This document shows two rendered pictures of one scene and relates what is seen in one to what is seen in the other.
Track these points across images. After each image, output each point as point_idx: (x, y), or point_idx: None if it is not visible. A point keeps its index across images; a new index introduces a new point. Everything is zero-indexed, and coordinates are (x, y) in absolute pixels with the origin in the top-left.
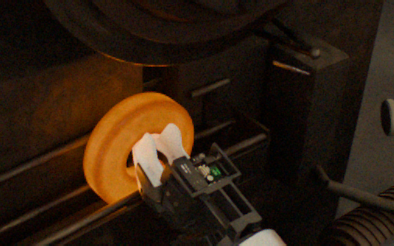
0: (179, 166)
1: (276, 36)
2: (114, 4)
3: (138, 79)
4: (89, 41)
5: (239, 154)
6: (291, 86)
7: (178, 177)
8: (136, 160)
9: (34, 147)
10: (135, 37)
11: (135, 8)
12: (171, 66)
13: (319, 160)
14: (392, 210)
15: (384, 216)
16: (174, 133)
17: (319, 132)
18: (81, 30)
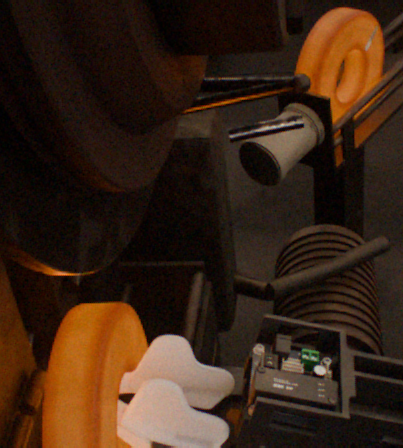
0: (273, 388)
1: (195, 100)
2: (100, 136)
3: (12, 309)
4: (65, 261)
5: (201, 322)
6: (170, 184)
7: (298, 406)
8: (146, 441)
9: None
10: (101, 205)
11: (118, 128)
12: None
13: (233, 267)
14: (341, 269)
15: (327, 284)
16: (173, 350)
17: (227, 228)
18: (51, 243)
